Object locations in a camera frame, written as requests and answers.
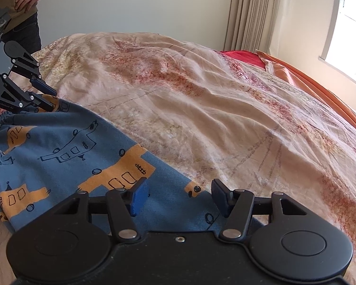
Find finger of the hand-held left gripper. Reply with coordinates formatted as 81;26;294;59
9;52;58;97
0;76;55;114

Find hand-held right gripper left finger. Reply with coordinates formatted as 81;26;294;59
52;177;150;242

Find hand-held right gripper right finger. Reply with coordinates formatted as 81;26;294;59
211;179;308;242

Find blue pants with orange print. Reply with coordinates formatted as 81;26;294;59
0;95;269;234

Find beige printed blanket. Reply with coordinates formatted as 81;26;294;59
0;33;356;285

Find red cloth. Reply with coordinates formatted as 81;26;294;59
218;50;266;71

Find orange bed sheet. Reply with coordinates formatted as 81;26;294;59
255;50;356;139

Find beige curtain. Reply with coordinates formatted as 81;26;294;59
224;0;286;56

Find window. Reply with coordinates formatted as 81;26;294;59
320;0;356;93

